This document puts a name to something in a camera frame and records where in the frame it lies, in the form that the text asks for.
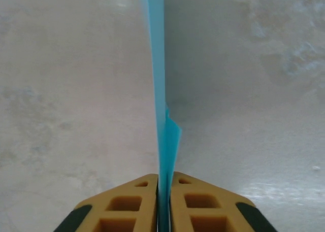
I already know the light blue paper sheet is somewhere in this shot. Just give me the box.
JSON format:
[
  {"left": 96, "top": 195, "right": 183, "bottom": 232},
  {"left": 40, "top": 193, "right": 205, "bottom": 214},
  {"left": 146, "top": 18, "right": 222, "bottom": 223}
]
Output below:
[{"left": 139, "top": 0, "right": 183, "bottom": 232}]

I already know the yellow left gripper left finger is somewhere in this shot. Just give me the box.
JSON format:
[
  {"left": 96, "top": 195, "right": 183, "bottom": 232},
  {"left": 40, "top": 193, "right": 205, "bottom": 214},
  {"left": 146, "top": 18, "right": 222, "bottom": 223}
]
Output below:
[{"left": 53, "top": 173, "right": 159, "bottom": 232}]

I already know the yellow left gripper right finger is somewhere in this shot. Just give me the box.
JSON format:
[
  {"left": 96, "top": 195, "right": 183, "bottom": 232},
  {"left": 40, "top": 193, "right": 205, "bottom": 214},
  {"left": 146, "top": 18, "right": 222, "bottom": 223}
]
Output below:
[{"left": 169, "top": 171, "right": 276, "bottom": 232}]

